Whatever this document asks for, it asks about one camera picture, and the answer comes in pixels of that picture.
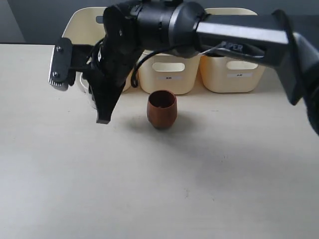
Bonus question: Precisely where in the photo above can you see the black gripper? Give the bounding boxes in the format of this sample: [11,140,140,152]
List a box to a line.
[88,6,145,124]

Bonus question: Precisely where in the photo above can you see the white paper cup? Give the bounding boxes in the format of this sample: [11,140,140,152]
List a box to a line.
[79,73,96,109]

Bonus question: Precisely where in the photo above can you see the brown wooden cup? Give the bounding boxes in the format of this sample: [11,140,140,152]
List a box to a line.
[147,90,177,130]

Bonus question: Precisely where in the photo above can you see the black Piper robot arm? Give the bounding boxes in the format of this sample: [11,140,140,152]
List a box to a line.
[91,0,319,131]

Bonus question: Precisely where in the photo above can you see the cream middle plastic bin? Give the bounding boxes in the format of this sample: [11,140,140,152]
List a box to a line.
[138,53,200,95]

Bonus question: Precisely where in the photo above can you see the cream plastic bin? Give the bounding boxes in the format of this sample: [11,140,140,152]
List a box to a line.
[199,7,266,94]
[62,6,132,93]
[138,53,200,95]

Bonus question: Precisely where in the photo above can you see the cream left plastic bin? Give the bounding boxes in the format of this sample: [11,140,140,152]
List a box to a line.
[62,6,132,93]

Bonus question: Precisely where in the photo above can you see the cream right plastic bin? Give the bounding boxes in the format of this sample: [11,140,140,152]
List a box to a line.
[199,7,266,94]

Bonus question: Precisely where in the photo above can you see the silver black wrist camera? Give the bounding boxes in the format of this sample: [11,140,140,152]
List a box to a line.
[48,37,93,91]

